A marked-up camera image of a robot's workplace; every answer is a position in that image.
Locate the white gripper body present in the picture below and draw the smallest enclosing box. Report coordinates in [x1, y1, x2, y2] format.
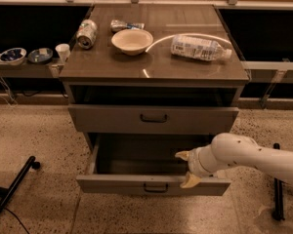
[188, 146, 217, 176]

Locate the clear plastic water bottle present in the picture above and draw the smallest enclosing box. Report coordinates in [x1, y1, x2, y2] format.
[171, 35, 232, 61]

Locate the black stand leg right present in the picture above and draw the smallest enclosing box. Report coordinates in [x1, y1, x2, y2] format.
[272, 142, 286, 221]

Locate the blue patterned bowl right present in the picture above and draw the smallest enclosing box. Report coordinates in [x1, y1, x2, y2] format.
[27, 48, 53, 64]

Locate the small white paper cup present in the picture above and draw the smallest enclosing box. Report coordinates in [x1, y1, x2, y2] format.
[56, 44, 70, 62]

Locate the blue patterned bowl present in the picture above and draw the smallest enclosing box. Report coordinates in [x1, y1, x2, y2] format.
[0, 48, 26, 65]
[27, 48, 53, 64]

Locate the black stand leg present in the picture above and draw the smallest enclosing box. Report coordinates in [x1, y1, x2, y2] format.
[272, 142, 286, 221]
[0, 156, 40, 214]

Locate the blue patterned bowl left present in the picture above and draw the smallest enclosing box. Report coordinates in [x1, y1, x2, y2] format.
[0, 48, 26, 65]

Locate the grey drawer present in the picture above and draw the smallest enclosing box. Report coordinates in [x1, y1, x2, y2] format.
[68, 104, 238, 135]
[77, 134, 230, 196]

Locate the black floor cable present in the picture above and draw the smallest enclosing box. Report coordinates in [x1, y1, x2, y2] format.
[0, 198, 30, 234]

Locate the grey top drawer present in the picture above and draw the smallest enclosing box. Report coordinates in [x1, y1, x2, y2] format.
[68, 104, 238, 135]

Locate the black stand leg left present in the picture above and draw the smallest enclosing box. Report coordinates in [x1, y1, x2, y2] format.
[0, 156, 40, 214]

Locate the crushed soda can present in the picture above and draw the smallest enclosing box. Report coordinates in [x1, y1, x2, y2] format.
[76, 19, 98, 50]

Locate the crumpled snack wrapper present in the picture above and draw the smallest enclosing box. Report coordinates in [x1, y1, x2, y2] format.
[110, 19, 145, 33]

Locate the white paper bowl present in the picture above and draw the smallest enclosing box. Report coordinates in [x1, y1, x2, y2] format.
[111, 29, 153, 56]

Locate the white cable on shelf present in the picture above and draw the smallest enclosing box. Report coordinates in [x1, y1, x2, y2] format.
[0, 61, 19, 109]

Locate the grey drawer cabinet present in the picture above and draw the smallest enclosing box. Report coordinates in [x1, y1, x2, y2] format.
[58, 3, 251, 138]

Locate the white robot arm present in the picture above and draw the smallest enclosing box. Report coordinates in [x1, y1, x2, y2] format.
[175, 133, 293, 188]

